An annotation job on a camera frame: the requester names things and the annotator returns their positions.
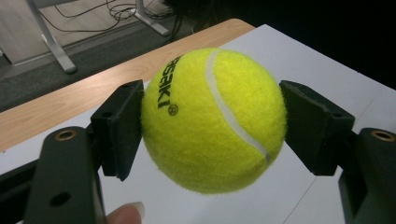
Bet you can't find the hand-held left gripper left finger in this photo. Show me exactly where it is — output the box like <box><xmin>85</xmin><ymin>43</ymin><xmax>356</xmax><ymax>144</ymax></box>
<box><xmin>90</xmin><ymin>79</ymin><xmax>145</xmax><ymax>182</ymax></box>

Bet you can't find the white metal desk frame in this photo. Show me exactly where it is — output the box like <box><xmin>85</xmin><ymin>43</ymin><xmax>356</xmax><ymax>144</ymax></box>
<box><xmin>25</xmin><ymin>0</ymin><xmax>171</xmax><ymax>75</ymax></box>

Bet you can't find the yellow tennis ball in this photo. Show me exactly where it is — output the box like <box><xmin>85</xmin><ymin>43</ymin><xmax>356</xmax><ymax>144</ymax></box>
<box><xmin>140</xmin><ymin>47</ymin><xmax>288</xmax><ymax>195</ymax></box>

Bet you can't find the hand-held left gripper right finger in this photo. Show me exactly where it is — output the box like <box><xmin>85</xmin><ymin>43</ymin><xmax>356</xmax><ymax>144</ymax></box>
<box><xmin>278</xmin><ymin>79</ymin><xmax>356</xmax><ymax>177</ymax></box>

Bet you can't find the wooden table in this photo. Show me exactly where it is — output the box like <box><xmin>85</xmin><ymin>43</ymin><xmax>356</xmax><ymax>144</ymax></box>
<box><xmin>0</xmin><ymin>18</ymin><xmax>256</xmax><ymax>153</ymax></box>

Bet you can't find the tangle of black floor cables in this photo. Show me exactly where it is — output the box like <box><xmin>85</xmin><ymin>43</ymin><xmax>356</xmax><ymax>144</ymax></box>
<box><xmin>39</xmin><ymin>0</ymin><xmax>185</xmax><ymax>35</ymax></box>

